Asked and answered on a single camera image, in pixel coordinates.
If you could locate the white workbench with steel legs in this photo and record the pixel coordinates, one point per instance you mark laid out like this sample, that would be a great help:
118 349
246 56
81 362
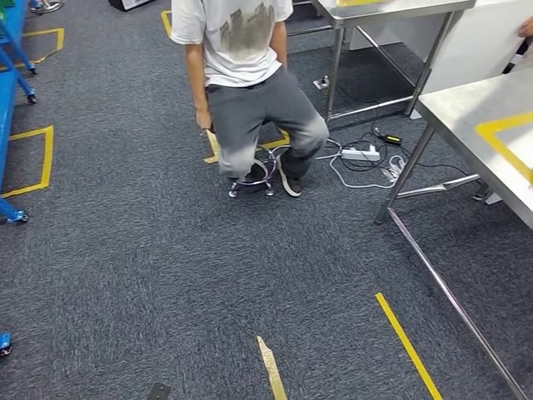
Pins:
457 105

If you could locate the white power strip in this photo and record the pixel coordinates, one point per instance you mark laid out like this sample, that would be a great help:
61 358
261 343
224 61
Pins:
360 154

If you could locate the metal floor socket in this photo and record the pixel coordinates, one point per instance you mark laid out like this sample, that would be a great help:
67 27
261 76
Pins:
321 83

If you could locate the person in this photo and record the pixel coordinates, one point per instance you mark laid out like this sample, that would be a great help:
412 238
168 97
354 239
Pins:
526 27
246 44

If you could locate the pale floor tape piece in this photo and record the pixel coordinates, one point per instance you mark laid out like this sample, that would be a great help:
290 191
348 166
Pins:
273 370

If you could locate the yellow floor tape strip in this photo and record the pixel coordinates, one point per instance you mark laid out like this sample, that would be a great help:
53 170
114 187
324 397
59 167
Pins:
405 342

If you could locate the yellow floor tape outline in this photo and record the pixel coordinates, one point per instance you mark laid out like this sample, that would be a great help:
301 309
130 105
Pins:
47 160
59 40

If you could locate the white board panel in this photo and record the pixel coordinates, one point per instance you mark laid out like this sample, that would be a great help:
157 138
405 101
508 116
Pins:
479 44

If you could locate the chrome stool frame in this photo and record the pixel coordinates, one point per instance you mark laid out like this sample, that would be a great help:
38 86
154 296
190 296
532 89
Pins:
273 165

